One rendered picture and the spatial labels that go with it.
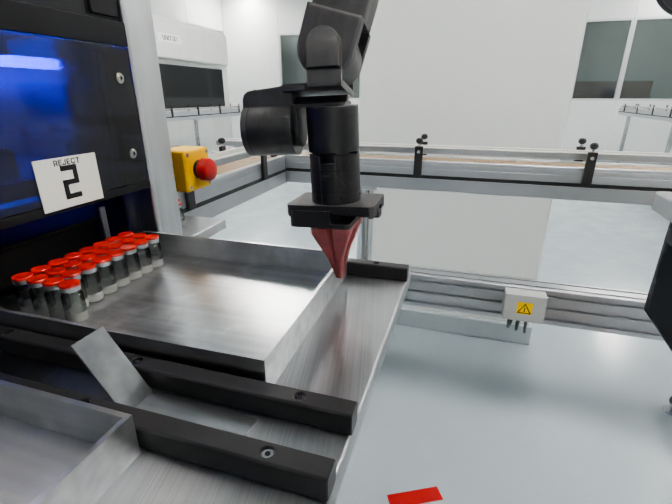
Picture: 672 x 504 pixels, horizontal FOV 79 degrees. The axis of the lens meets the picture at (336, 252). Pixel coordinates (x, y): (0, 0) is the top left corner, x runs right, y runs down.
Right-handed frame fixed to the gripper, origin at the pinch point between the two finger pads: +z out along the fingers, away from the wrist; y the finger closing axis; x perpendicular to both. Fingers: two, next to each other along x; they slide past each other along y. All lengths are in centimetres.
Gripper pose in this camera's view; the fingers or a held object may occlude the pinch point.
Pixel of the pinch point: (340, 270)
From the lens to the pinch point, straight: 51.6
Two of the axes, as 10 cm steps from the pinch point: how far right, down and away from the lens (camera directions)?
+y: -9.6, -0.6, 2.9
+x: -2.9, 3.6, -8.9
